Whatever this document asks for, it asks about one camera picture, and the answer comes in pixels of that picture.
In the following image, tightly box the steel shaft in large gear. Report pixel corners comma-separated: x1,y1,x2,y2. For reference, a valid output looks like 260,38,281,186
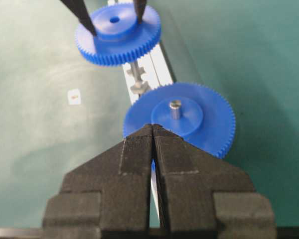
169,100,182,120

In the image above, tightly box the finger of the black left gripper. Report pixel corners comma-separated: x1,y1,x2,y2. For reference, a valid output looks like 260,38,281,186
133,0,147,24
61,0,97,35

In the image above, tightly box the small white sticker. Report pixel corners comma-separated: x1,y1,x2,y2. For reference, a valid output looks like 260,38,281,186
67,89,81,105

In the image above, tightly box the large blue plastic gear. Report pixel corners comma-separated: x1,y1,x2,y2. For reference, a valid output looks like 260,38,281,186
123,82,236,180

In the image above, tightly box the free steel shaft with bracket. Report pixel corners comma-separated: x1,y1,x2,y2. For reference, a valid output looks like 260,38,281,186
127,60,149,95

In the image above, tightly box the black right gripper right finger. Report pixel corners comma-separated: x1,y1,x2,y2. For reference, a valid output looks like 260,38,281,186
152,124,277,239

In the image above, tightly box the silver aluminium extrusion rail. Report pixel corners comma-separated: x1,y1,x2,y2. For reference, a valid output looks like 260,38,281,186
107,0,177,225

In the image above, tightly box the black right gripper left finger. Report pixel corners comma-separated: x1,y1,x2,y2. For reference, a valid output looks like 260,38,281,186
42,124,152,239

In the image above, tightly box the small blue plastic gear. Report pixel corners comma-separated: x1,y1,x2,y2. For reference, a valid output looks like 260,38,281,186
75,3,161,66

